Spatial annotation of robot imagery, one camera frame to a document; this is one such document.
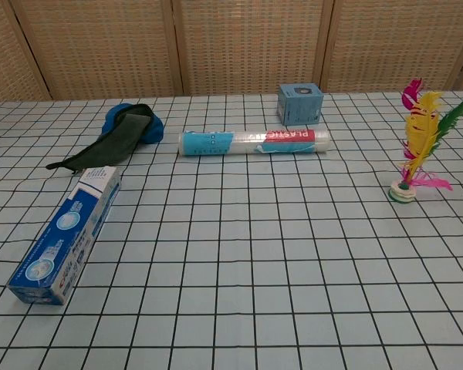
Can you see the colourful feather shuttlecock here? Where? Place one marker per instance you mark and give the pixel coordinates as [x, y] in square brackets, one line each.
[422, 127]

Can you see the plastic wrap roll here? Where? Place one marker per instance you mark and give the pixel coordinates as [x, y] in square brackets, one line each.
[251, 142]

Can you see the light blue checked tablecloth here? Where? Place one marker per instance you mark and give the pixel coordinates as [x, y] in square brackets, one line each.
[235, 270]

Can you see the blue cloth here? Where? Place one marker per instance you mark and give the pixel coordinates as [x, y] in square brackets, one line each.
[154, 131]

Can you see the small light blue box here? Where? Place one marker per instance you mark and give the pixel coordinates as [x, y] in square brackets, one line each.
[301, 106]

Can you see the dark grey cloth strip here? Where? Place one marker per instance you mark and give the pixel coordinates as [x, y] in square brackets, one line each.
[112, 142]

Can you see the blue white toothpaste box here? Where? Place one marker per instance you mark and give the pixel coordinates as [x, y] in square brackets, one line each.
[61, 239]

